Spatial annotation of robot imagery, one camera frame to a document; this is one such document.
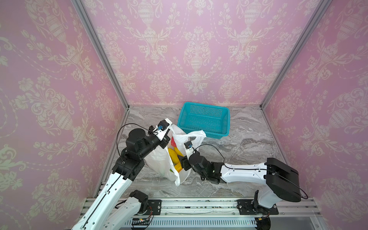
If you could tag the right aluminium corner post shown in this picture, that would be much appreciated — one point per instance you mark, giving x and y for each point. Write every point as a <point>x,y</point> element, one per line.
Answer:
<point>302,40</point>

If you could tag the white plastic bag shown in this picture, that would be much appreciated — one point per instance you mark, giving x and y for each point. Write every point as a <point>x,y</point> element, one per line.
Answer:
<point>159,160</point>

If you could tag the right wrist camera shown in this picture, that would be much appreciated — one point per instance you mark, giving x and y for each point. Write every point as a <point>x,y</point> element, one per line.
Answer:
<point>189,149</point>

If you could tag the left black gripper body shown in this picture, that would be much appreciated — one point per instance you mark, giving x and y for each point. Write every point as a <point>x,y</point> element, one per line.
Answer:
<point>153,143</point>

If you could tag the left aluminium corner post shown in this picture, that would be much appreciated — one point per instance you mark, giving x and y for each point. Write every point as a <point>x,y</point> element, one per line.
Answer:
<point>92,33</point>

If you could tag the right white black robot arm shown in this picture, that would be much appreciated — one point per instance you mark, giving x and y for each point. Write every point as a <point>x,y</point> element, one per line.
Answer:
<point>280,181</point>

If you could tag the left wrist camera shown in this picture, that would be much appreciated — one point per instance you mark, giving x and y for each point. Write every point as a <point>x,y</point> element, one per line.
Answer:
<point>162,129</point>

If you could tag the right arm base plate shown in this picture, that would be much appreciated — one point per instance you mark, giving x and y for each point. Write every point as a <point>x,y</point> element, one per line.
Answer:
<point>246,207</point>

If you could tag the red fruit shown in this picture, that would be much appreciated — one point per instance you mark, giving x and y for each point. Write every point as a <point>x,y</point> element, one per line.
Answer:
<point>173,143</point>

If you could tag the aluminium front rail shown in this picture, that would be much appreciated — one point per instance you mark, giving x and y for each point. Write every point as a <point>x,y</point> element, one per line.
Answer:
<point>222,214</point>

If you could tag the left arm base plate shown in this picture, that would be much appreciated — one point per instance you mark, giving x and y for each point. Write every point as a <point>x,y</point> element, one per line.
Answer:
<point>149,207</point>

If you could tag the yellow banana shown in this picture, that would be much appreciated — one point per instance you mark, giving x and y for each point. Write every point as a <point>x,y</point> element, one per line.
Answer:
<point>174,155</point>

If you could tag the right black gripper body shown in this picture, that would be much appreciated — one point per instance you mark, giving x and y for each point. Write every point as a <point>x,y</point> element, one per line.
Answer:
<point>205,178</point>

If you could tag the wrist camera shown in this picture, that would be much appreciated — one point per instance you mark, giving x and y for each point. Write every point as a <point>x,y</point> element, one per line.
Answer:
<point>162,129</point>
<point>189,149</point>

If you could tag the teal plastic basket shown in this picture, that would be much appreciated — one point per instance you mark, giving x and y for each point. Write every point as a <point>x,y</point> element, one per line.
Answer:
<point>213,120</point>

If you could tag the aluminium corner post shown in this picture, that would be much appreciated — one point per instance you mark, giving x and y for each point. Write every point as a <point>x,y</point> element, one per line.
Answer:
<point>302,40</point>
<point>92,33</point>

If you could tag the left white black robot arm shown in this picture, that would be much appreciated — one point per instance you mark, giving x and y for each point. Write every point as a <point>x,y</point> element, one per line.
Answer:
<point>101,215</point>

